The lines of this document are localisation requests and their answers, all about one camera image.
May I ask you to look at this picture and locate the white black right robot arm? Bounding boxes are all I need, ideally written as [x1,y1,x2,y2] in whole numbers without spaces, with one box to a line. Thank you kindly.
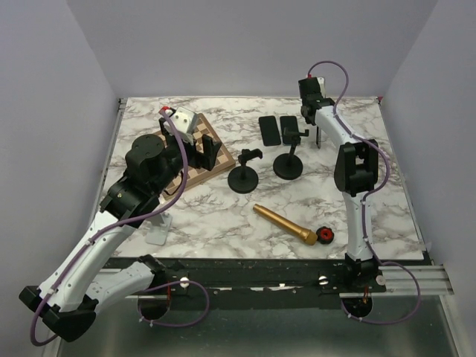
[298,74,379,292]

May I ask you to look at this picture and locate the gold metal cylinder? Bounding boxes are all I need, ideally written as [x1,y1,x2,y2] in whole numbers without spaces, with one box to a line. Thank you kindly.
[253,205,318,245]

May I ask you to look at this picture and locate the teal phone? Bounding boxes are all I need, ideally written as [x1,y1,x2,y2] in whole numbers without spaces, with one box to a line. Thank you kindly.
[280,116,299,145]

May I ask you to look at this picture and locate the black small phone stand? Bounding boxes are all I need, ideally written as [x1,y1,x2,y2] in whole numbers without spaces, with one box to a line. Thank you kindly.
[228,149,263,194]

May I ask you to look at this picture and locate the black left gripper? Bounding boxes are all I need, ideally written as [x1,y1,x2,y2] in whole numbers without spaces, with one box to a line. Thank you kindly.
[152,118,222,195]

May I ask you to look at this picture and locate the wooden chessboard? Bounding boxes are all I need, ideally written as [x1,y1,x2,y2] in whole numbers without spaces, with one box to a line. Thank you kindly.
[170,108,236,190]

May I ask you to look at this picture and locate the black phone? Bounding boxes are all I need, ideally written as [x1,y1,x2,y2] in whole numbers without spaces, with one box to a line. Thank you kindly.
[258,116,281,147]

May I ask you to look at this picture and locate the black red knob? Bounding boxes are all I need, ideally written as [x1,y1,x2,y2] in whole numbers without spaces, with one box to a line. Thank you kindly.
[316,226,335,245]

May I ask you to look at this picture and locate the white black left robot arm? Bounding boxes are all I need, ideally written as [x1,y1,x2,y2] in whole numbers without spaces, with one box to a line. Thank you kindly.
[19,115,222,347]

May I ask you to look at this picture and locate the black phone stand ribbed base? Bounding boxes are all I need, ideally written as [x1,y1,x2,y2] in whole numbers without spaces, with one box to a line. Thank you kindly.
[273,127,309,180]

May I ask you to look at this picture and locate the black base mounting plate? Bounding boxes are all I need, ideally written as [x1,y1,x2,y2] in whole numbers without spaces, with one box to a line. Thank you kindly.
[103,256,387,312]

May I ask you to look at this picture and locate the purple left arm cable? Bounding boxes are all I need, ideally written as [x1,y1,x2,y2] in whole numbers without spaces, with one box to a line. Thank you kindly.
[28,107,210,347]

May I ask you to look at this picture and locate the silver metal plate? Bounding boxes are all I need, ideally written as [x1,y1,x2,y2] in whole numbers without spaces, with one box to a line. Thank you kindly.
[145,212,173,245]

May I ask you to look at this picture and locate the aluminium table edge rail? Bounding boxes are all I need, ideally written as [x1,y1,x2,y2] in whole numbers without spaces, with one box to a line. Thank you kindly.
[40,97,127,357]

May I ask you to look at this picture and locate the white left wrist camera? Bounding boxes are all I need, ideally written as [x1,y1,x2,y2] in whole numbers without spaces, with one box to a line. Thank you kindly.
[160,106,198,144]

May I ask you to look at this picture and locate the aluminium right side rail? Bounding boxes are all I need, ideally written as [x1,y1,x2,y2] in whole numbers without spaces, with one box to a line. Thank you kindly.
[380,266,454,296]

